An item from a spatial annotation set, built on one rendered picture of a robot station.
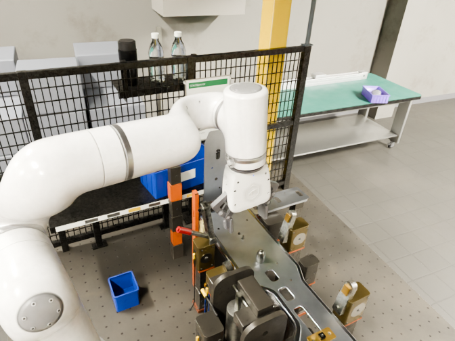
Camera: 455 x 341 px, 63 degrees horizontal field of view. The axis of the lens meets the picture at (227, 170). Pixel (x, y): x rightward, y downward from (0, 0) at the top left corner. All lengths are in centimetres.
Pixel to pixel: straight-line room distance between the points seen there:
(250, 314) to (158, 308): 66
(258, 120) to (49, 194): 37
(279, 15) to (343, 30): 307
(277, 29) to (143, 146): 136
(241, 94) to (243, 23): 347
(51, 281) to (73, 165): 16
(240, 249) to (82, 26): 277
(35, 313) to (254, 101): 46
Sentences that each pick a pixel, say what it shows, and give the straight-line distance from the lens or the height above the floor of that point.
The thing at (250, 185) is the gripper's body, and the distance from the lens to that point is 78.
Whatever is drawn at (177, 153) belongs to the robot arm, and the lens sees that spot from 60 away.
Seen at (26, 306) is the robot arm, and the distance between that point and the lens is 57.
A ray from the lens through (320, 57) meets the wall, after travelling 478.
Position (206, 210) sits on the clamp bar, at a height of 121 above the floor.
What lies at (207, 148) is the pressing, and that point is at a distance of 148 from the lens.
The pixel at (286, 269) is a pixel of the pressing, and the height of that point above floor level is 100.
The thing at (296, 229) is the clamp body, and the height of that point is 104.
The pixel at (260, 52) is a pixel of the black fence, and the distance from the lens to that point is 179.
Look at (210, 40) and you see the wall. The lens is 403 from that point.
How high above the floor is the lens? 198
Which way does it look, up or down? 32 degrees down
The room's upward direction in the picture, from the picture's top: 3 degrees clockwise
